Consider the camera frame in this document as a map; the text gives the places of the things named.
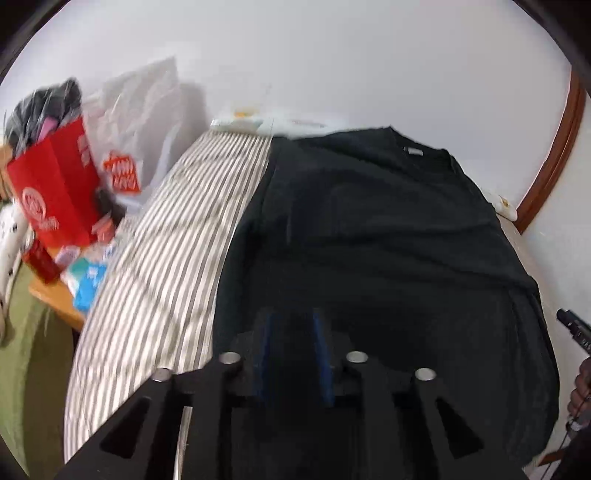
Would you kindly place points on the blue tissue packet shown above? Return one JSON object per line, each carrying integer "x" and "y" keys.
{"x": 82, "y": 278}

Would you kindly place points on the green blanket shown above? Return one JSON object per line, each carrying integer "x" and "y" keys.
{"x": 36, "y": 360}

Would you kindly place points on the red paper shopping bag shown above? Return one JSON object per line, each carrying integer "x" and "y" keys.
{"x": 55, "y": 182}

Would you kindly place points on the wooden bedside table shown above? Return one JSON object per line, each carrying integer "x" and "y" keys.
{"x": 60, "y": 300}

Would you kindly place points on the brown wooden door frame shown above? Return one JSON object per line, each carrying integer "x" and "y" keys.
{"x": 557, "y": 158}

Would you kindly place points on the white black-spotted cloth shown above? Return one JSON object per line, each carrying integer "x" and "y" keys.
{"x": 14, "y": 230}

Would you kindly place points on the black sweatshirt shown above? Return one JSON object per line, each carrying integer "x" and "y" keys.
{"x": 391, "y": 241}

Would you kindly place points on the red drink can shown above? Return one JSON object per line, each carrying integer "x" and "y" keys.
{"x": 36, "y": 256}

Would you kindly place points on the striped quilted mattress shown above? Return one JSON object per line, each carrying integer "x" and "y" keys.
{"x": 155, "y": 304}

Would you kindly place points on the white Miniso plastic bag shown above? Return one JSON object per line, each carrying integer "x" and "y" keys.
{"x": 138, "y": 125}

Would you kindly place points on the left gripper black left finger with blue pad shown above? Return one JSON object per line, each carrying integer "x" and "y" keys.
{"x": 139, "y": 440}

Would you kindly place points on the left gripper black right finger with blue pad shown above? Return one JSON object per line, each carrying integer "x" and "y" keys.
{"x": 396, "y": 424}

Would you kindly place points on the grey plaid garment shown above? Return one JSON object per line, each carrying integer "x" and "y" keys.
{"x": 59, "y": 103}

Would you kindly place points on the person's right hand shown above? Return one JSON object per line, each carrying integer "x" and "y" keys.
{"x": 579, "y": 403}

